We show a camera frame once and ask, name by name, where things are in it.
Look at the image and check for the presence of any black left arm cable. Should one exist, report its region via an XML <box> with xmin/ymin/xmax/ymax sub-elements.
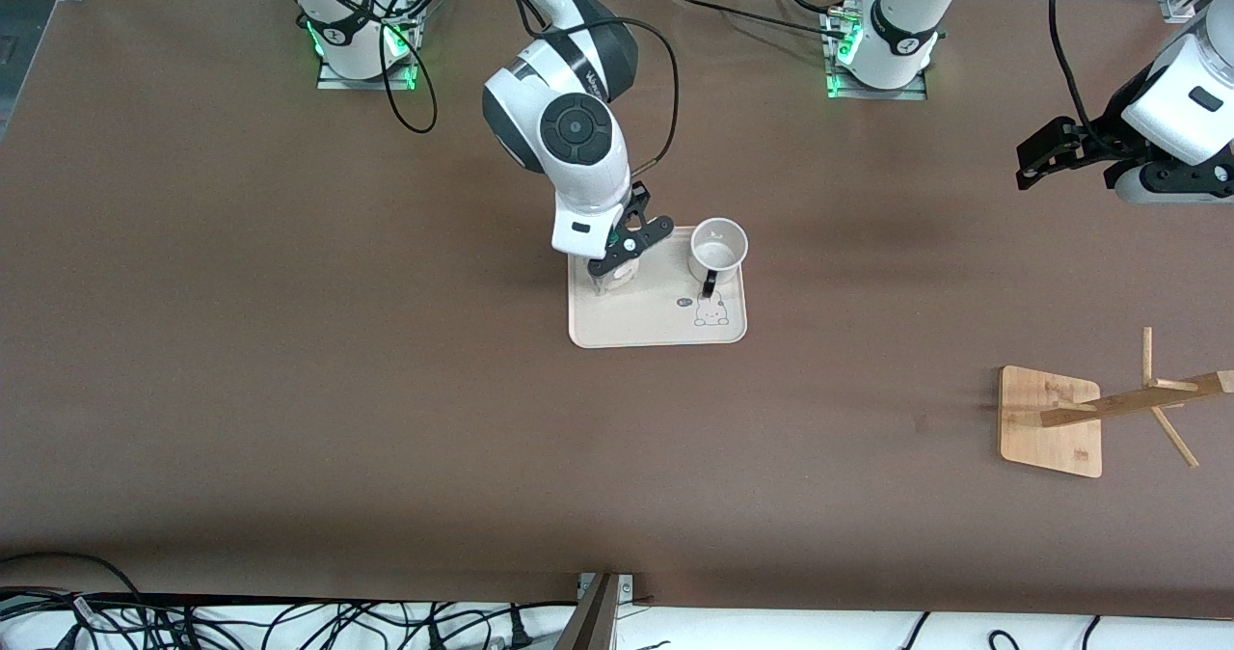
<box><xmin>1045</xmin><ymin>0</ymin><xmax>1110</xmax><ymax>154</ymax></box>

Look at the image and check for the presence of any dark aluminium profile post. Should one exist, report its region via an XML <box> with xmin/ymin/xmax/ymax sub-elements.
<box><xmin>554</xmin><ymin>573</ymin><xmax>620</xmax><ymax>650</ymax></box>

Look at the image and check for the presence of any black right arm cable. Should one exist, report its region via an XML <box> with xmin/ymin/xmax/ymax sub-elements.
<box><xmin>260</xmin><ymin>0</ymin><xmax>680</xmax><ymax>174</ymax></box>

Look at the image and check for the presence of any black cables to arm base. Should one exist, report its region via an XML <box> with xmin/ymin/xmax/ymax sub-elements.
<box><xmin>670</xmin><ymin>0</ymin><xmax>864</xmax><ymax>43</ymax></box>

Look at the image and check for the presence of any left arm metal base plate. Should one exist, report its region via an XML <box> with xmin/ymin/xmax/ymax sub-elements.
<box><xmin>824</xmin><ymin>0</ymin><xmax>929</xmax><ymax>101</ymax></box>

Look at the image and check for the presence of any silver metal bracket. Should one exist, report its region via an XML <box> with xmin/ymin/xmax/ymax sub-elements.
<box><xmin>577</xmin><ymin>571</ymin><xmax>637</xmax><ymax>605</ymax></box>

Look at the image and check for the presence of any brown table cover sheet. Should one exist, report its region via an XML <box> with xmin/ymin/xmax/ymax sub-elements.
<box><xmin>0</xmin><ymin>0</ymin><xmax>1234</xmax><ymax>622</ymax></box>

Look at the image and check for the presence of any white mug with black handle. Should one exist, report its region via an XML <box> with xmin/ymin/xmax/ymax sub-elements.
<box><xmin>687</xmin><ymin>217</ymin><xmax>749</xmax><ymax>301</ymax></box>

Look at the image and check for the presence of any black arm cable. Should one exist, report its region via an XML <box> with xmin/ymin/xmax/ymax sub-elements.
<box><xmin>1045</xmin><ymin>0</ymin><xmax>1110</xmax><ymax>154</ymax></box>
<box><xmin>260</xmin><ymin>0</ymin><xmax>680</xmax><ymax>174</ymax></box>

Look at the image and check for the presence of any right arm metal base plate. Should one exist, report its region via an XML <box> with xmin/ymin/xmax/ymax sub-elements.
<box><xmin>316</xmin><ymin>0</ymin><xmax>427</xmax><ymax>92</ymax></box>

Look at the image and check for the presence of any black cable bundle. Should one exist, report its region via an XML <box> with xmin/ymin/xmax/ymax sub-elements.
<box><xmin>0</xmin><ymin>552</ymin><xmax>579</xmax><ymax>650</ymax></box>

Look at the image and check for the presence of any wooden cup rack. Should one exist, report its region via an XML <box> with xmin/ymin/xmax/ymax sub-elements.
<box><xmin>998</xmin><ymin>327</ymin><xmax>1234</xmax><ymax>479</ymax></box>

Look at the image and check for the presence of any blue white milk carton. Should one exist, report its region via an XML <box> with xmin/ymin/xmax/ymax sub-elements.
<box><xmin>590</xmin><ymin>257</ymin><xmax>639</xmax><ymax>297</ymax></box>

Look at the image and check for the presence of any cream tray with rabbit print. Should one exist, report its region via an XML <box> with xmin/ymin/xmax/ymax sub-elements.
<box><xmin>567</xmin><ymin>227</ymin><xmax>749</xmax><ymax>350</ymax></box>

